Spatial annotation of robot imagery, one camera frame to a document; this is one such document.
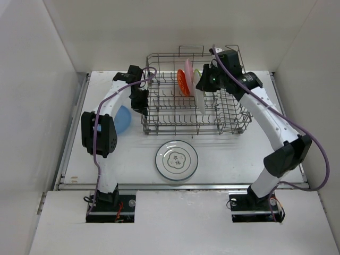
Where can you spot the pink plastic plate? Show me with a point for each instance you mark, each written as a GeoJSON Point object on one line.
{"type": "Point", "coordinates": [189, 73]}

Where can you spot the white ceramic plate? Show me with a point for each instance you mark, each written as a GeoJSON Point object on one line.
{"type": "Point", "coordinates": [176, 160]}

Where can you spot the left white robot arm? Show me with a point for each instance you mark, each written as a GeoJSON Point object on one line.
{"type": "Point", "coordinates": [98, 131]}

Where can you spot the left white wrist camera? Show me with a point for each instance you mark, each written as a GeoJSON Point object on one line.
{"type": "Point", "coordinates": [146, 77]}

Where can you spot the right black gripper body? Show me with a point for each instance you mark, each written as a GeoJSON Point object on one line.
{"type": "Point", "coordinates": [222, 77]}

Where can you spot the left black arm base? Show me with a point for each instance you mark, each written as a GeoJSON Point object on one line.
{"type": "Point", "coordinates": [121, 212]}

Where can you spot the orange patterned plate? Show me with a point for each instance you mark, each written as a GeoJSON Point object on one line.
{"type": "Point", "coordinates": [182, 83]}

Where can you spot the grey wire dish rack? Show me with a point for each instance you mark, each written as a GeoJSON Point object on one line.
{"type": "Point", "coordinates": [170, 112]}

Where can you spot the blue plastic plate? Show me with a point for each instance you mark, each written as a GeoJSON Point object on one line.
{"type": "Point", "coordinates": [122, 120]}

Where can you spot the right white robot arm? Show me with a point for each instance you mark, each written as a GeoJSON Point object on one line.
{"type": "Point", "coordinates": [289, 147]}

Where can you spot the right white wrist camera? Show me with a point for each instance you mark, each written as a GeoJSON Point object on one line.
{"type": "Point", "coordinates": [217, 50]}

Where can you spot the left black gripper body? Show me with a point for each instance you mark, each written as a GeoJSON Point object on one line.
{"type": "Point", "coordinates": [139, 100]}

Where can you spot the white printed plate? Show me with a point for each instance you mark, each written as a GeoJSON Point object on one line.
{"type": "Point", "coordinates": [199, 96]}

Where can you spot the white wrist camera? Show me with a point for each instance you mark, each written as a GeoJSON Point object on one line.
{"type": "Point", "coordinates": [217, 50]}
{"type": "Point", "coordinates": [146, 77]}

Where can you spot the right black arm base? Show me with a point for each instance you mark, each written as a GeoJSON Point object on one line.
{"type": "Point", "coordinates": [242, 211]}

